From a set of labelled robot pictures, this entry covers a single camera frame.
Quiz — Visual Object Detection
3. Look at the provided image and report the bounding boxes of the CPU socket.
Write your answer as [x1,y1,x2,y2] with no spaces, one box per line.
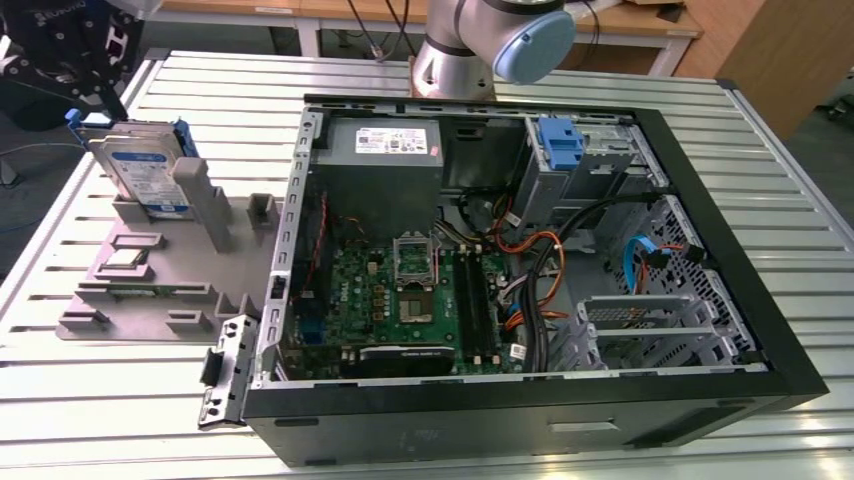
[397,292,440,326]

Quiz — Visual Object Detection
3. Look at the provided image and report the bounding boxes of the orange wire with black plug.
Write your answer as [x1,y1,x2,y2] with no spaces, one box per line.
[639,243,707,296]

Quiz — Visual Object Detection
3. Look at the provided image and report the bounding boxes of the grey parts rack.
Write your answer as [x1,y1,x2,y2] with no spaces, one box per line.
[55,157,281,344]

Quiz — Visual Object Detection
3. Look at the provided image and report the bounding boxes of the thin multicoloured wire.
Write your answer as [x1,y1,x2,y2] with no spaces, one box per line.
[332,213,368,237]

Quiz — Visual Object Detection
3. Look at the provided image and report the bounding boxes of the black case fan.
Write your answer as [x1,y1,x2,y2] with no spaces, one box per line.
[290,164,330,301]

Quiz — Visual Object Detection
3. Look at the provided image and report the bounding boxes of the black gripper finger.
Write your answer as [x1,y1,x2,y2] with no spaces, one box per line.
[89,9,145,121]
[0,52,107,109]

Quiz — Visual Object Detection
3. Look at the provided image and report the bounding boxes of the blue data wire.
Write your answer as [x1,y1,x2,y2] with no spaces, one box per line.
[623,233,659,296]

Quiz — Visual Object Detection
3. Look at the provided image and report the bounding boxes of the black cable bundle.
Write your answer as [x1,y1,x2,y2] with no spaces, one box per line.
[518,192,669,374]

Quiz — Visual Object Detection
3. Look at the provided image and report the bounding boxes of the black PC case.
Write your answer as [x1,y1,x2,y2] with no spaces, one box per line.
[240,92,831,469]

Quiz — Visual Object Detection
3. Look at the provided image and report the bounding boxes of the CPU chip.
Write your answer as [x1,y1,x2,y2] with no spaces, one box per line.
[105,248,149,267]

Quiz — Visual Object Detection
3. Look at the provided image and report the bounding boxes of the wooden desk white frame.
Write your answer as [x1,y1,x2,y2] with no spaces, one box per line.
[129,0,321,57]
[298,0,705,76]

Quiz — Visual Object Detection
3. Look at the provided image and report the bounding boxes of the silver power supply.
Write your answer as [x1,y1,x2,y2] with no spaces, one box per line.
[312,117,445,241]

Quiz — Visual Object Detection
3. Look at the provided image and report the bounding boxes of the orange power wires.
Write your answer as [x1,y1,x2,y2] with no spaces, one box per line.
[493,192,569,334]

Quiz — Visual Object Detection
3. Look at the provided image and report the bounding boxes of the silver disk bay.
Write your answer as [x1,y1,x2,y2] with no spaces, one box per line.
[556,292,761,374]

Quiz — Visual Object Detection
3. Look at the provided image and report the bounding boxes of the green motherboard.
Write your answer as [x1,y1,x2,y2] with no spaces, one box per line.
[282,233,529,380]

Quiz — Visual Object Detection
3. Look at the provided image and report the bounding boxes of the blue drive latch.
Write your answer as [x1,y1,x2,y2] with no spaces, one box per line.
[537,117,585,171]

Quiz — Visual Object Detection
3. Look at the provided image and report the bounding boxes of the silver drive cage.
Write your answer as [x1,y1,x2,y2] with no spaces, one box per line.
[518,115,667,232]

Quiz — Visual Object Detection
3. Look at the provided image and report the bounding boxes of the hard disk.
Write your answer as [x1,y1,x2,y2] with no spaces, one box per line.
[65,110,200,221]

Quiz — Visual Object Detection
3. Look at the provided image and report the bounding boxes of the wooden cabinet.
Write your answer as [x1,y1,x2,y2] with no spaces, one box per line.
[716,0,854,141]

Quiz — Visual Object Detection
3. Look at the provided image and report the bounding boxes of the silver expansion slot latch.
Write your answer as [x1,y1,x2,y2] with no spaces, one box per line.
[197,313,261,431]

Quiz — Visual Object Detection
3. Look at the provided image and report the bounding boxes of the black chair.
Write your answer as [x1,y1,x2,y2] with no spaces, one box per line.
[0,74,74,132]

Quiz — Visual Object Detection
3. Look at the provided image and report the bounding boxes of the pale blue floor cable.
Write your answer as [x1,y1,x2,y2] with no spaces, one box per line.
[0,141,87,157]

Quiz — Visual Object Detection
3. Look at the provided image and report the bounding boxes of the white metal leg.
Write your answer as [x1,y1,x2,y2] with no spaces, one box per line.
[0,149,19,190]

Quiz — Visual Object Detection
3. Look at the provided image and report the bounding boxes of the brown box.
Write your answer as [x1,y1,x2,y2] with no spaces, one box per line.
[559,42,661,75]

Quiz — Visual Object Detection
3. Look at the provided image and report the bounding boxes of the black office chair base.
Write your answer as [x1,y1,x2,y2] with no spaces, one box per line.
[824,74,854,121]

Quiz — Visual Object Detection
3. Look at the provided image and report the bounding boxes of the socket locking lever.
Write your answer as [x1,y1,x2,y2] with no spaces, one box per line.
[429,233,444,291]

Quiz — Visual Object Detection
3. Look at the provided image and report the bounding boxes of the green RAM stick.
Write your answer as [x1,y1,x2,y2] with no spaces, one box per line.
[109,285,180,299]

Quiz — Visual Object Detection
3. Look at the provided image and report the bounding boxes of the CPU socket cover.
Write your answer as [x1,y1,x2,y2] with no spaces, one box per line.
[390,233,441,292]

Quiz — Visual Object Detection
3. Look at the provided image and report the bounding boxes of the black graphics card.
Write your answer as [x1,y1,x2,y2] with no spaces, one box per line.
[338,343,458,380]

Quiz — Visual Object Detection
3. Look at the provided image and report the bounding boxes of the red black twisted wire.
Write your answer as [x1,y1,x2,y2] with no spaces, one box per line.
[300,193,329,301]

